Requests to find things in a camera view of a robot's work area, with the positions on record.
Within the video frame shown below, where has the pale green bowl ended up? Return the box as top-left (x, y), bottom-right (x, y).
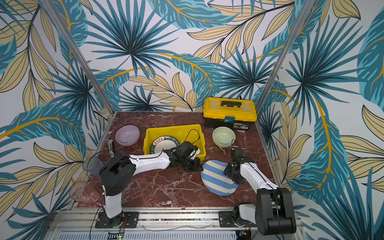
top-left (212, 127), bottom-right (236, 148)

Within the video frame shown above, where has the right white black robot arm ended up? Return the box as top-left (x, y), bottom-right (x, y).
top-left (224, 147), bottom-right (297, 236)

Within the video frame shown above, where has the aluminium front rail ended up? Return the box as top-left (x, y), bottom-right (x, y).
top-left (47, 206), bottom-right (304, 232)

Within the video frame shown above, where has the blue cream striped plate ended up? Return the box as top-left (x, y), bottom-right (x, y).
top-left (201, 160), bottom-right (238, 196)

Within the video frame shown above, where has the grey folding knife tool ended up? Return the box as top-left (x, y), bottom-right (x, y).
top-left (107, 139), bottom-right (115, 158)

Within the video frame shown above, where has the yellow black toolbox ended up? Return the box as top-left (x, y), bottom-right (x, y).
top-left (203, 97), bottom-right (257, 131)

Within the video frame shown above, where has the grey translucent cup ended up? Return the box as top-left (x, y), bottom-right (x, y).
top-left (83, 157), bottom-right (104, 179)

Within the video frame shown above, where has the yellow plastic bin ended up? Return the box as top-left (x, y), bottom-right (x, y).
top-left (143, 124), bottom-right (207, 161)

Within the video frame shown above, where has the pink translucent cup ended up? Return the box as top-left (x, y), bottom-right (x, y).
top-left (69, 181), bottom-right (100, 204)

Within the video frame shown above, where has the lilac bowl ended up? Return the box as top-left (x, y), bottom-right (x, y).
top-left (115, 125), bottom-right (140, 146)

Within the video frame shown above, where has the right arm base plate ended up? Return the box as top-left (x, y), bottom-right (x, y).
top-left (219, 211), bottom-right (257, 228)

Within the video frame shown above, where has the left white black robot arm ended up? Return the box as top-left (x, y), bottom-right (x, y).
top-left (99, 141), bottom-right (203, 222)

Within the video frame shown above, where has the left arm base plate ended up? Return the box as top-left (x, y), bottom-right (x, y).
top-left (95, 211), bottom-right (139, 229)

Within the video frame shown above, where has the white plate dark green rim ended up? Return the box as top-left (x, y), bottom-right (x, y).
top-left (150, 136), bottom-right (180, 154)

